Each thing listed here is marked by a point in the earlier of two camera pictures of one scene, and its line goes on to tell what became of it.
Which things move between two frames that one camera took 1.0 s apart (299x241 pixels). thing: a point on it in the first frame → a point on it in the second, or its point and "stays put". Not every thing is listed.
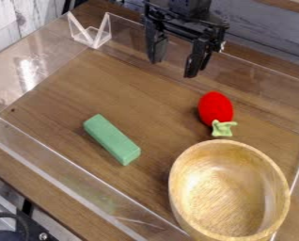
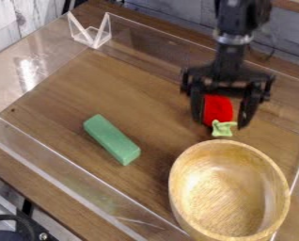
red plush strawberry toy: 215,108 stays put
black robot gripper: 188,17 → 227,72
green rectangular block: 119,146 stays put
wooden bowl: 229,193 stays put
